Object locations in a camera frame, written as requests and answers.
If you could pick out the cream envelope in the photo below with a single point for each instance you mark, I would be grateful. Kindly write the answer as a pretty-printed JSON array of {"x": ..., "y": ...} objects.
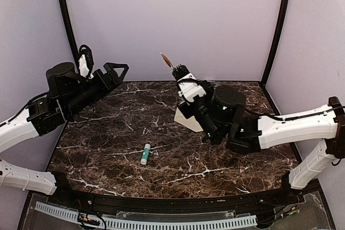
[{"x": 190, "y": 123}]

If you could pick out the green white glue stick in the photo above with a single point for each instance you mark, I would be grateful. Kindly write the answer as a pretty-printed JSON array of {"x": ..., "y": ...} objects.
[{"x": 145, "y": 154}]

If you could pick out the left black frame post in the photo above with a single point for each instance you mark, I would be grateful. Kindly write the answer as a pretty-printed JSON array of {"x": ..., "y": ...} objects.
[{"x": 68, "y": 29}]

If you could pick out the right black frame post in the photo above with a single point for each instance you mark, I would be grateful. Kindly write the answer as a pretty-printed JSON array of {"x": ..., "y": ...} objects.
[{"x": 275, "y": 42}]

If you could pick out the black frame post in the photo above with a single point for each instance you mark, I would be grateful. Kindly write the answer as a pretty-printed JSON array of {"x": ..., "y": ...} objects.
[
  {"x": 68, "y": 29},
  {"x": 275, "y": 42}
]

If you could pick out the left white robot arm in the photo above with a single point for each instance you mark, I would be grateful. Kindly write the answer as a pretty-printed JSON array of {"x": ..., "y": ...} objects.
[{"x": 69, "y": 93}]

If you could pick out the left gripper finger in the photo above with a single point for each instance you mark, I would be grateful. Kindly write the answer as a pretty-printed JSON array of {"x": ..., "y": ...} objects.
[
  {"x": 121, "y": 72},
  {"x": 109, "y": 65}
]

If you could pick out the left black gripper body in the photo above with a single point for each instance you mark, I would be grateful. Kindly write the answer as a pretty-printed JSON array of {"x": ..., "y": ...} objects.
[{"x": 106, "y": 87}]

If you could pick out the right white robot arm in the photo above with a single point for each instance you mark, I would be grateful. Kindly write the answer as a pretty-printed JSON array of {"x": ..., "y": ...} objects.
[{"x": 220, "y": 113}]

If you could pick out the white slotted cable duct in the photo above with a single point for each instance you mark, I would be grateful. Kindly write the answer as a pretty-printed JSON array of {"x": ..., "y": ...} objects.
[{"x": 131, "y": 220}]

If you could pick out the black front rail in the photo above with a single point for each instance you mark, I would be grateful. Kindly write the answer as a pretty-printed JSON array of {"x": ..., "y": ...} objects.
[{"x": 103, "y": 204}]

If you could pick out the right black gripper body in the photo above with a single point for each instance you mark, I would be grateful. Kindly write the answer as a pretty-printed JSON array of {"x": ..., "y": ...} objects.
[{"x": 181, "y": 106}]

